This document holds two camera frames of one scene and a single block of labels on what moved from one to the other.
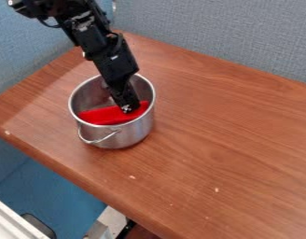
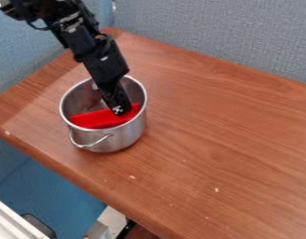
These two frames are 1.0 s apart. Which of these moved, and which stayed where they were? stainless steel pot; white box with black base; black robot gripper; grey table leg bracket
Moved: black robot gripper; stainless steel pot
Stayed: grey table leg bracket; white box with black base
